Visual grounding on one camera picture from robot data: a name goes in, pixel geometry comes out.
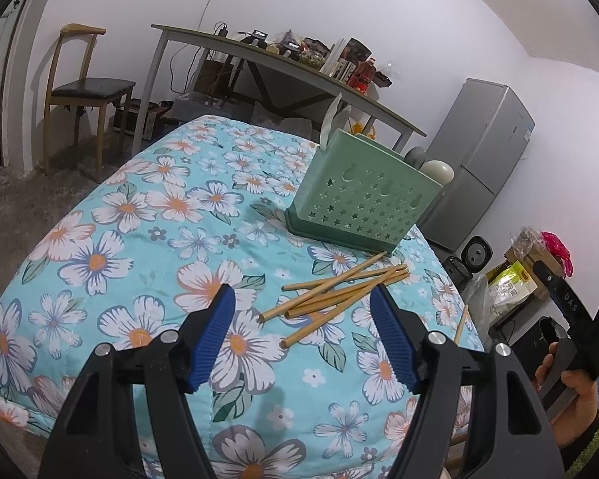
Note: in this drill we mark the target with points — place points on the yellow bag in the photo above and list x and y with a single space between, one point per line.
364 127

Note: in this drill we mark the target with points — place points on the pink mesh item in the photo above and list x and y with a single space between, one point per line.
556 252

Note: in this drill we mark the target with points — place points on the clear plastic bag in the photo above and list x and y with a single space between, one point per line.
525 242

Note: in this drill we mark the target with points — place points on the glass jar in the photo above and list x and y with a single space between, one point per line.
312 59

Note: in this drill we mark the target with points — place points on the pile of wooden chopsticks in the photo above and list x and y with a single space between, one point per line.
329 297

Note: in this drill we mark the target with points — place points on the long grey table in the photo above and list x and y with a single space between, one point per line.
204 40

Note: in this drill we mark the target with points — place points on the light wooden chopstick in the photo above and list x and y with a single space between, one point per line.
460 324

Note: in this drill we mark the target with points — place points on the cream ceramic spoon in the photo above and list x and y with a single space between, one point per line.
438 172

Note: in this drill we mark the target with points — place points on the brown cardboard panel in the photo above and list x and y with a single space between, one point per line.
209 77

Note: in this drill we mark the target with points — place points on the white plastic bag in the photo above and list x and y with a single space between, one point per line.
479 299

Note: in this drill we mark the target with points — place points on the brown cardboard box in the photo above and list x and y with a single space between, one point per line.
544 279

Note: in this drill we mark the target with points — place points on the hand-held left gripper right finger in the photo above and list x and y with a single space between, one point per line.
392 339

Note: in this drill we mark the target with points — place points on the black power adapter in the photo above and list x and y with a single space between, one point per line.
221 29

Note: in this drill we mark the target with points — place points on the floral turquoise blanket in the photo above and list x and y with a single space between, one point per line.
154 239

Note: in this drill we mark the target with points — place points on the red bottles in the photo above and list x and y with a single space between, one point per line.
363 77

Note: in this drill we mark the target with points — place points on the grey refrigerator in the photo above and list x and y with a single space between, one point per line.
479 159

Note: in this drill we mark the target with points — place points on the black tray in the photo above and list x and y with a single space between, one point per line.
383 79

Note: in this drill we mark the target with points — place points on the yellow green printed box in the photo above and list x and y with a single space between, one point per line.
511 287

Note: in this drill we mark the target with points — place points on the person's right forearm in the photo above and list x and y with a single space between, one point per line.
586 444

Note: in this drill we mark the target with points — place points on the upright books and boxes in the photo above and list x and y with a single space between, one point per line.
347 57

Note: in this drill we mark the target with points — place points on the black rice cooker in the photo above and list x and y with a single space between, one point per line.
479 254

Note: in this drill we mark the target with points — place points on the wooden chair with dark seat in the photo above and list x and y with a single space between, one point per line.
90 87

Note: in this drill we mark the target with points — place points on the clear storage bin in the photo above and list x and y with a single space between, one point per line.
204 107

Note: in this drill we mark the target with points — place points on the person's right hand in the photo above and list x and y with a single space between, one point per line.
584 399

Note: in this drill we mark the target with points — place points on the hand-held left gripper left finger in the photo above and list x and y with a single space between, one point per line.
212 339

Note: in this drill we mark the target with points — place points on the green perforated utensil holder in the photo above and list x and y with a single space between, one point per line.
359 194

